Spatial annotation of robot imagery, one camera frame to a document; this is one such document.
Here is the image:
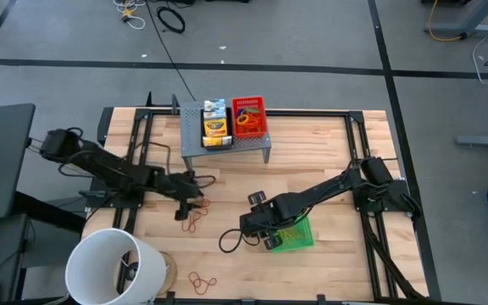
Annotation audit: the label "red spiral hair tie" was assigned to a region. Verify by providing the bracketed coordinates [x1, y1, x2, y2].
[246, 119, 267, 134]

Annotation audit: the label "black plastic basket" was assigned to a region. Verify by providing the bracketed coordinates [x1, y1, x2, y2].
[200, 107, 234, 151]

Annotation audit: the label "long black floor cable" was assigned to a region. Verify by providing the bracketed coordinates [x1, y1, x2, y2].
[144, 0, 197, 102]

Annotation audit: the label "black side desk top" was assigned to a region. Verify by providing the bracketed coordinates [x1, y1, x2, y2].
[0, 103, 36, 225]

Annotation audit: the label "round wooden lamp base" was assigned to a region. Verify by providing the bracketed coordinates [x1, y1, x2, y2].
[155, 251, 179, 297]

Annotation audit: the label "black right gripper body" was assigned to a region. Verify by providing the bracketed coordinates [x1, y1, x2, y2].
[240, 202, 290, 238]

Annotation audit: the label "grey perforated metal riser shelf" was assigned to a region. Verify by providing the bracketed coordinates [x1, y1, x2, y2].
[179, 99, 273, 170]

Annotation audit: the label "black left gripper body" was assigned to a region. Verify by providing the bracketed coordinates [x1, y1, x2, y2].
[158, 169, 205, 200]

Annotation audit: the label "black lamp socket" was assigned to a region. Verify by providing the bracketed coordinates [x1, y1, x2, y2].
[124, 261, 141, 283]

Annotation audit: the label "grey desk leg frame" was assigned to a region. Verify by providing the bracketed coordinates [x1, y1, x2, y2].
[423, 0, 488, 39]

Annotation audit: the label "black coiled floor cable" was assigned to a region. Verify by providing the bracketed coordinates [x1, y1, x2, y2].
[156, 5, 186, 35]

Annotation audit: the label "black table frame rails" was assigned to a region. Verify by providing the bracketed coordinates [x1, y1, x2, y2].
[97, 105, 443, 305]

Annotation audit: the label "yellow floor cable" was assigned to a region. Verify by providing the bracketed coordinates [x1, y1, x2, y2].
[428, 0, 468, 42]

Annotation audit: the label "clear plastic supplies packet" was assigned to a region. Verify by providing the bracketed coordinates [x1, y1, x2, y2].
[202, 108, 227, 120]

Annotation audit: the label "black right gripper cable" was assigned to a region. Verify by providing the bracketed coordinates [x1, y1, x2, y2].
[219, 228, 249, 254]

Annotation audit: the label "white cable bundle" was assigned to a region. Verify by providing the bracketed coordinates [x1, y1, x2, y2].
[112, 0, 147, 31]

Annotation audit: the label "black side desk frame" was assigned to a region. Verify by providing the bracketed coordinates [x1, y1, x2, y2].
[13, 190, 87, 234]

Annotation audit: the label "grey desk foot bar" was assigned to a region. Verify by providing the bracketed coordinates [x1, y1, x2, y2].
[456, 134, 488, 149]

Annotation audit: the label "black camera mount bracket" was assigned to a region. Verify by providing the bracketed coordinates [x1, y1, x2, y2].
[145, 91, 181, 116]

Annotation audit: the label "white lamp shade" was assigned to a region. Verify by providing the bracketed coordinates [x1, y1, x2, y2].
[64, 227, 168, 305]

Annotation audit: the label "green plastic basket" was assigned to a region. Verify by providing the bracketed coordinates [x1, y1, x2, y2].
[270, 214, 315, 254]

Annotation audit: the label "red plastic basket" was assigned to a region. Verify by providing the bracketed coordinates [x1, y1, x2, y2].
[231, 95, 269, 140]

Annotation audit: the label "small yellow box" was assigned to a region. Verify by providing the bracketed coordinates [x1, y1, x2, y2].
[202, 136, 233, 148]

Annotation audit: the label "red rubber band bundle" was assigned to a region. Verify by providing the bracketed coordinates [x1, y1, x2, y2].
[188, 271, 219, 297]
[180, 197, 212, 234]

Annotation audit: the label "black table edge pad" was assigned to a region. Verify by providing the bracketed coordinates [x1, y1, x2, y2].
[97, 106, 115, 145]

